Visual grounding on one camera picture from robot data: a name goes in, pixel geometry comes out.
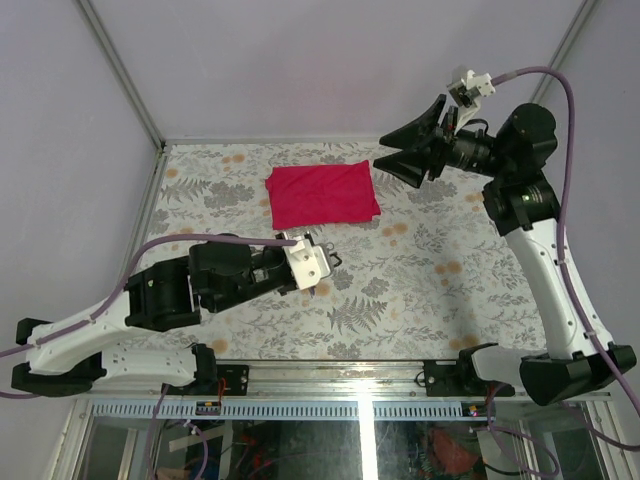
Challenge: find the right aluminium frame post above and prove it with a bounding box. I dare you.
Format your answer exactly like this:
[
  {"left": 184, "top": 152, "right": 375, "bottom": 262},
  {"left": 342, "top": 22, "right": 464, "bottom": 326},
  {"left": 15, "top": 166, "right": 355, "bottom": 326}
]
[{"left": 507, "top": 0, "right": 601, "bottom": 147}]

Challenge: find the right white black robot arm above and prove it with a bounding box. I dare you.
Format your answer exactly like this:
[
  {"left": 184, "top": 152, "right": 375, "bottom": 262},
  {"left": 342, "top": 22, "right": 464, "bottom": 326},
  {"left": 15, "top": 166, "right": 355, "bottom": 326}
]
[{"left": 373, "top": 95, "right": 636, "bottom": 406}]

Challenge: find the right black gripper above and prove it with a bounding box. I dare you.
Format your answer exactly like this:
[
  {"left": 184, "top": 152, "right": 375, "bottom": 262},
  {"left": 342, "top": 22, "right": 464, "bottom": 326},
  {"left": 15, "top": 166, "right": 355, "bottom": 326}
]
[{"left": 374, "top": 94, "right": 511, "bottom": 189}]

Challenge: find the aluminium mounting rail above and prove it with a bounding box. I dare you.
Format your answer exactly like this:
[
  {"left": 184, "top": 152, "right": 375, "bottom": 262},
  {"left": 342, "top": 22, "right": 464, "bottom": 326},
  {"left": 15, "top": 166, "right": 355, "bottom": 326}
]
[{"left": 74, "top": 359, "right": 614, "bottom": 401}]

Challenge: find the left aluminium frame post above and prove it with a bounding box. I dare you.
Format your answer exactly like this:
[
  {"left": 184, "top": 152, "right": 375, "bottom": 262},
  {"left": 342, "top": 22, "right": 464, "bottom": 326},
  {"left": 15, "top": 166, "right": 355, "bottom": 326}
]
[{"left": 73, "top": 0, "right": 166, "bottom": 151}]

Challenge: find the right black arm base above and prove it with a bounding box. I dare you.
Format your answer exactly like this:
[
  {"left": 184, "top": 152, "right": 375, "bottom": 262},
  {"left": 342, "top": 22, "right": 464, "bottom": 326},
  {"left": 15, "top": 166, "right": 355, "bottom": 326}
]
[{"left": 423, "top": 343, "right": 523, "bottom": 397}]

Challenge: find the white slotted cable duct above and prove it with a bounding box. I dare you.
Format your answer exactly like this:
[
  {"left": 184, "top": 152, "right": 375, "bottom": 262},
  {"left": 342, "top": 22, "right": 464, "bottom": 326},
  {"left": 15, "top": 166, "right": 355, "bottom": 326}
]
[{"left": 91, "top": 399, "right": 467, "bottom": 420}]

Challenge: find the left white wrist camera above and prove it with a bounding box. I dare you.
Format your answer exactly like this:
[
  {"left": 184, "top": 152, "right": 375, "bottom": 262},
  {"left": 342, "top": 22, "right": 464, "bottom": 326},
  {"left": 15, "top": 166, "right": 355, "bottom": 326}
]
[{"left": 283, "top": 233, "right": 333, "bottom": 290}]

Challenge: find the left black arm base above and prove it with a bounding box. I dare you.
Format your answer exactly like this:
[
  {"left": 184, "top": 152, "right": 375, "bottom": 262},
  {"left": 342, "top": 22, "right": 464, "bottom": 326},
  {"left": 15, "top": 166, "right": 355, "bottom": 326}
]
[{"left": 187, "top": 344, "right": 250, "bottom": 397}]

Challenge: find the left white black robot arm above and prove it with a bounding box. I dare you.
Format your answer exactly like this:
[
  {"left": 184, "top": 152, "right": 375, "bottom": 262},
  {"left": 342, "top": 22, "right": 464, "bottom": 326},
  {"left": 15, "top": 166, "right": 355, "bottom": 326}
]
[{"left": 5, "top": 233, "right": 334, "bottom": 399}]

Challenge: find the floral patterned table mat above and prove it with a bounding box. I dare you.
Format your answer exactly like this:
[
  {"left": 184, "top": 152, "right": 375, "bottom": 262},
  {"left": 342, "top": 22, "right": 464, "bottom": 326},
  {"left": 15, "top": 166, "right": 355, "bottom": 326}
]
[{"left": 133, "top": 143, "right": 545, "bottom": 360}]

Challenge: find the folded red cloth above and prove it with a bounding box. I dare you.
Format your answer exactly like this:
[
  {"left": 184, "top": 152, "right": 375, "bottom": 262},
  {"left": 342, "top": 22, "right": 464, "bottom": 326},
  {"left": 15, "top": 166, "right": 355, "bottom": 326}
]
[{"left": 265, "top": 161, "right": 381, "bottom": 230}]

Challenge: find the silver wire keyring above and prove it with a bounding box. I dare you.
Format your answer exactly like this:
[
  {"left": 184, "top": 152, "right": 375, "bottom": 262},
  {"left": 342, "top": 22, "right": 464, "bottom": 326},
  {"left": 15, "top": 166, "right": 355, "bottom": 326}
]
[{"left": 326, "top": 242, "right": 343, "bottom": 268}]

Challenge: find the aluminium frame post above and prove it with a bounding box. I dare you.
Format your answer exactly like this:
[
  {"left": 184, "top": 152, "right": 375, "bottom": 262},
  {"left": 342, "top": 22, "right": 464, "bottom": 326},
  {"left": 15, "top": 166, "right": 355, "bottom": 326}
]
[
  {"left": 73, "top": 0, "right": 166, "bottom": 151},
  {"left": 507, "top": 0, "right": 601, "bottom": 147}
]

